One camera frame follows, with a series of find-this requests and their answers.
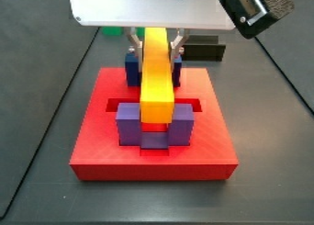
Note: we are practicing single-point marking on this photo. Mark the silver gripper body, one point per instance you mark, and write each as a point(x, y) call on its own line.
point(193, 14)

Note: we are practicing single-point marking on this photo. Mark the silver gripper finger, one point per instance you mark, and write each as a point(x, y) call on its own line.
point(135, 43)
point(177, 44)

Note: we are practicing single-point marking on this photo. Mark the long yellow bar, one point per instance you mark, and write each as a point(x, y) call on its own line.
point(156, 97)

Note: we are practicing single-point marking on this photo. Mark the red slotted board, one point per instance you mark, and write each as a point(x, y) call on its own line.
point(100, 159)

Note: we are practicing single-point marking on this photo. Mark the green stepped block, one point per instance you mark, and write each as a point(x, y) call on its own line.
point(116, 31)

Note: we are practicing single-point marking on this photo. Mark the blue U-shaped block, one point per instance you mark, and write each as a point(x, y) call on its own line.
point(134, 75)

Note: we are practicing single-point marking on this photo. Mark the purple U-shaped block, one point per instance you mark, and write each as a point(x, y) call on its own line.
point(154, 136)

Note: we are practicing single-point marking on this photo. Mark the black angle bracket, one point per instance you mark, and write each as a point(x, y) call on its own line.
point(203, 48)

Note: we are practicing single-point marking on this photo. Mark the black gripper-mounted camera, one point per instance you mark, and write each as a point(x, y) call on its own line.
point(253, 16)

